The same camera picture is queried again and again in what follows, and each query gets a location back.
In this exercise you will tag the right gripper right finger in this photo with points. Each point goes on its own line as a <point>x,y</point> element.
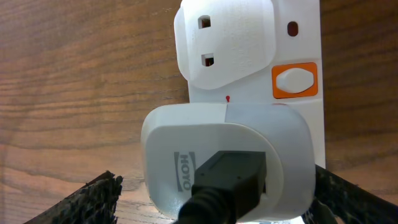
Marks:
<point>336,197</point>

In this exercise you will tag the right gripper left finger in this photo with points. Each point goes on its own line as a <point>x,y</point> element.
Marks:
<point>94,203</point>

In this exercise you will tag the white charger plug adapter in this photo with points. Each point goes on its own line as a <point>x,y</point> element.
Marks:
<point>258,157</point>

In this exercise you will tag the white blank socket plug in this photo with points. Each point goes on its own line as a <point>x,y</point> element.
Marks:
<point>219,42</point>

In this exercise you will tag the white power strip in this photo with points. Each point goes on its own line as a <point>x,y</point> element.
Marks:
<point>294,77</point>

